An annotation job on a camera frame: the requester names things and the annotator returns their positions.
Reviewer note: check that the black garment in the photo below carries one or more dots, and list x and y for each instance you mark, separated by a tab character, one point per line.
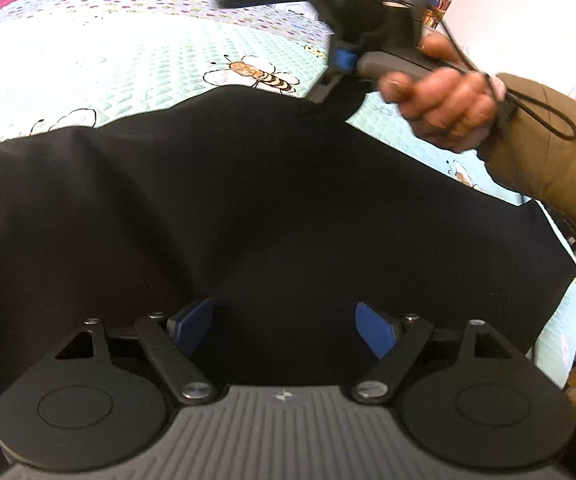
268	200

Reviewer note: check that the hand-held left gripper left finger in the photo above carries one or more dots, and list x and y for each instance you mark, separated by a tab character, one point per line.
195	325

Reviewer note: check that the person's right hand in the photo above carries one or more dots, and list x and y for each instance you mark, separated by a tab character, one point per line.
447	105

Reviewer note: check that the quilted bee print bedspread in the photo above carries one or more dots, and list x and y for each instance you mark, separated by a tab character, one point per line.
118	75

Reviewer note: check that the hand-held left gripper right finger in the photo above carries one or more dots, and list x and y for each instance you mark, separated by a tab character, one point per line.
375	330

